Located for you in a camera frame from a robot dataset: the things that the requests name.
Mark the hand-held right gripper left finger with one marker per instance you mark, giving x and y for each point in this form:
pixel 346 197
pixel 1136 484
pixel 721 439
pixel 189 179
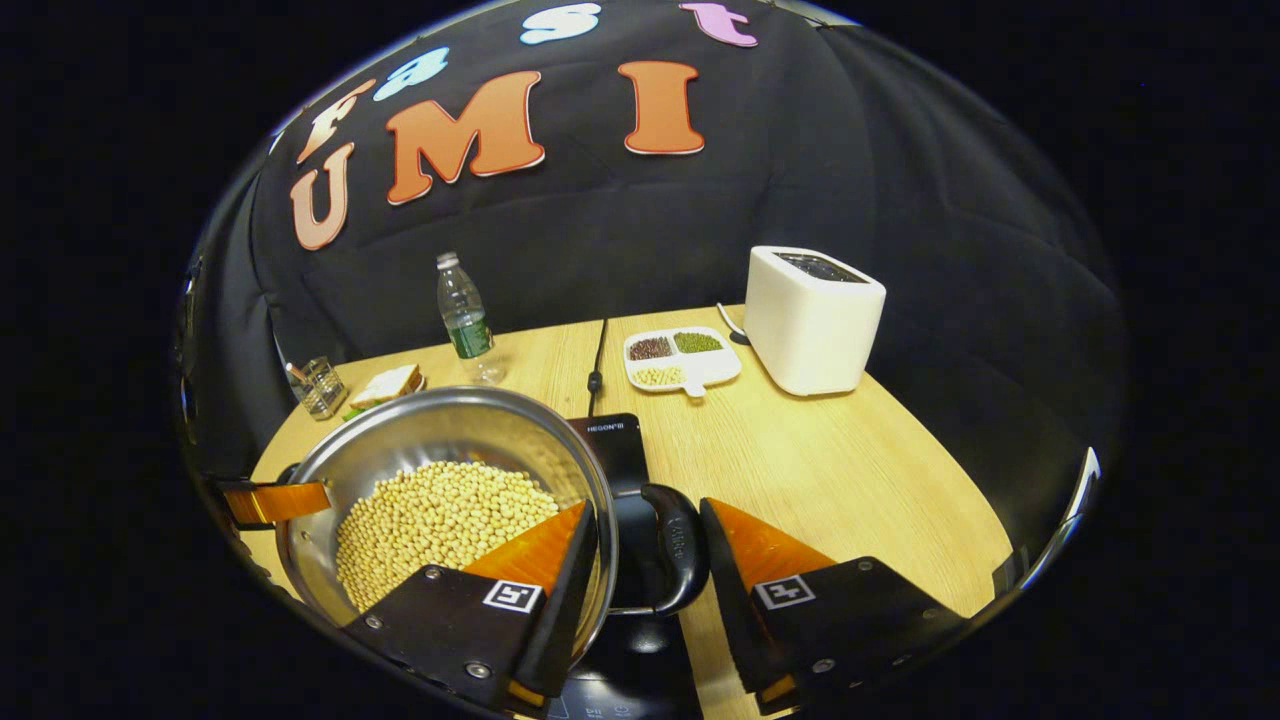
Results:
pixel 565 600

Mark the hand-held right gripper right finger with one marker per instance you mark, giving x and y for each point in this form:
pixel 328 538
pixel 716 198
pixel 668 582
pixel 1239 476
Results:
pixel 730 600

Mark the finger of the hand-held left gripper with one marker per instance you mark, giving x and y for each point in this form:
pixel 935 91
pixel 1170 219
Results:
pixel 285 502

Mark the black induction cooktop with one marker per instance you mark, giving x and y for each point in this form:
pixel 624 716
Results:
pixel 620 450

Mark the stainless steel pot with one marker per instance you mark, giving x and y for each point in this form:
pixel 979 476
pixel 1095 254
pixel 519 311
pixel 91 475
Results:
pixel 450 440

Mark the pile of soybeans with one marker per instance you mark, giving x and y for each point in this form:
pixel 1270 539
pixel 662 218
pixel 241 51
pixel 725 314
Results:
pixel 440 520

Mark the sandwich on plate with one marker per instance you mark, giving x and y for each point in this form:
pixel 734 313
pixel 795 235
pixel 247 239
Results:
pixel 385 385

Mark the white divided bean dish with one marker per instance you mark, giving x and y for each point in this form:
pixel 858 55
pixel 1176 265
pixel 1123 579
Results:
pixel 685 362

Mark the clear water bottle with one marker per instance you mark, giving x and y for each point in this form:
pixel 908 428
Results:
pixel 465 310

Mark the white toaster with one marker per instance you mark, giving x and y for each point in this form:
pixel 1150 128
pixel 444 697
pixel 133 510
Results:
pixel 810 325

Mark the black backdrop cloth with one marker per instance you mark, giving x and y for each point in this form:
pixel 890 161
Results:
pixel 800 180

